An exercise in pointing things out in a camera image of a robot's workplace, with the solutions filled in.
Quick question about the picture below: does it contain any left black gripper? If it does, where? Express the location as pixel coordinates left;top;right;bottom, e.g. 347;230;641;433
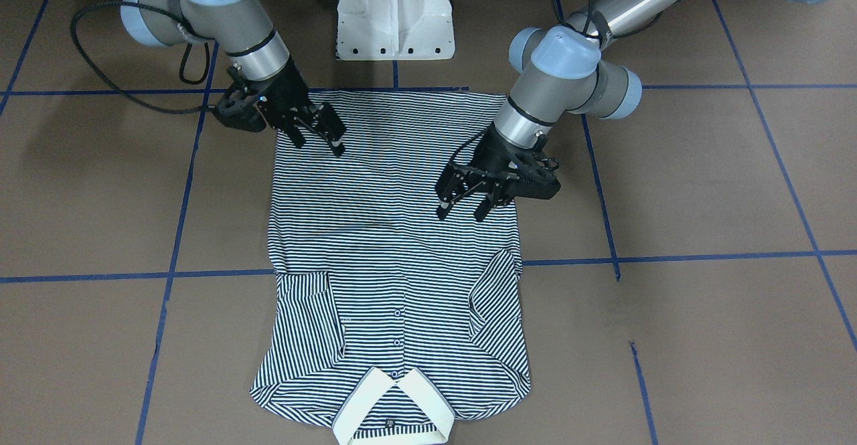
435;126;561;222

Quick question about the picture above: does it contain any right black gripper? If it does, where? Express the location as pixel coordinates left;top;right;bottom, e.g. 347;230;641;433
212;57;347;157

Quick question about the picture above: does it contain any navy white striped polo shirt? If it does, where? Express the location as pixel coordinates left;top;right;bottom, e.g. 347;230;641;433
249;91;532;444

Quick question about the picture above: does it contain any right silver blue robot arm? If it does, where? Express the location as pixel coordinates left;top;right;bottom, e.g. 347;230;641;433
70;0;346;156

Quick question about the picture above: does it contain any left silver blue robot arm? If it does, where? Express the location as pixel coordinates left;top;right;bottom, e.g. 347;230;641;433
435;0;825;221

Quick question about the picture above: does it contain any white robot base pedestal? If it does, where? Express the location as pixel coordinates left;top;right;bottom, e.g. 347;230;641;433
335;0;456;61

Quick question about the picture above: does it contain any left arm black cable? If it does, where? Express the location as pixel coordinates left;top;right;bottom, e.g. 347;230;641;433
557;0;660;48

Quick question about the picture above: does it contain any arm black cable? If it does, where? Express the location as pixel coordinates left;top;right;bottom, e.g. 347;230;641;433
70;3;222;114
557;0;660;48

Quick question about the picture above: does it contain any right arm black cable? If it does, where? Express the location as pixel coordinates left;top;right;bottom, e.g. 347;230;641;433
70;3;222;114

